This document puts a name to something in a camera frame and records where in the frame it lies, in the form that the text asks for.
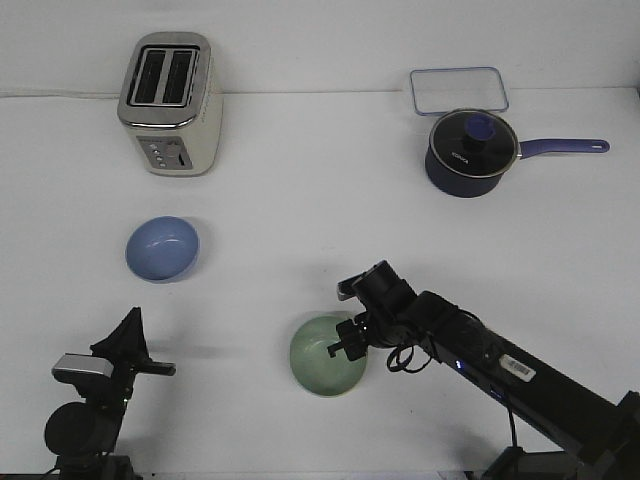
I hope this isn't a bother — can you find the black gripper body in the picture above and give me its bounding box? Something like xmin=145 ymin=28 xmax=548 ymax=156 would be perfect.
xmin=91 ymin=344 xmax=176 ymax=400
xmin=336 ymin=260 xmax=417 ymax=361

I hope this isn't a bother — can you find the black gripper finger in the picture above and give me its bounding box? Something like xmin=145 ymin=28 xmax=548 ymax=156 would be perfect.
xmin=327 ymin=341 xmax=344 ymax=358
xmin=94 ymin=307 xmax=150 ymax=359

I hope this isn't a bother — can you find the green bowl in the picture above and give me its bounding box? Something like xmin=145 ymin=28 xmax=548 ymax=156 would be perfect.
xmin=289 ymin=314 xmax=367 ymax=397

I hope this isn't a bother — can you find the blue bowl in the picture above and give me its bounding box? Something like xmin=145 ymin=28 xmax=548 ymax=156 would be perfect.
xmin=124 ymin=216 xmax=200 ymax=283

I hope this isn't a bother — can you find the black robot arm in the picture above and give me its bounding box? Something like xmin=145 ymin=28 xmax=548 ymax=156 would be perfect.
xmin=44 ymin=307 xmax=176 ymax=479
xmin=328 ymin=260 xmax=639 ymax=479

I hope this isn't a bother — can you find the dark blue saucepan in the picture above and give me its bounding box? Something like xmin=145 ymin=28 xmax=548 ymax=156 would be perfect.
xmin=425 ymin=138 xmax=610 ymax=198

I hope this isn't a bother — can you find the glass lid with blue knob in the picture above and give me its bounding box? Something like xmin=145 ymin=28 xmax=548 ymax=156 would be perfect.
xmin=430 ymin=109 xmax=518 ymax=178

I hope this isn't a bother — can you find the clear rectangular container lid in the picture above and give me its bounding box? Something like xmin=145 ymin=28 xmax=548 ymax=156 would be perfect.
xmin=409 ymin=66 xmax=510 ymax=116

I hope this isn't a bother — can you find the silver two-slot toaster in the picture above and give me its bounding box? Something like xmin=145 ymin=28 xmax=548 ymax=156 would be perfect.
xmin=117 ymin=32 xmax=224 ymax=177

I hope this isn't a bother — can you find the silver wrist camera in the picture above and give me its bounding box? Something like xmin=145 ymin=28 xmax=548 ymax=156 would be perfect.
xmin=336 ymin=265 xmax=378 ymax=301
xmin=51 ymin=353 xmax=114 ymax=378

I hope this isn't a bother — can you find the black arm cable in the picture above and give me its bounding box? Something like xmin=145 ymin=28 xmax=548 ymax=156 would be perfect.
xmin=385 ymin=309 xmax=521 ymax=449

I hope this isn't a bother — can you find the white toaster power cord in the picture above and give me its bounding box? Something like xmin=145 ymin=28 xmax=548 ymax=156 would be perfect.
xmin=0 ymin=88 xmax=124 ymax=100

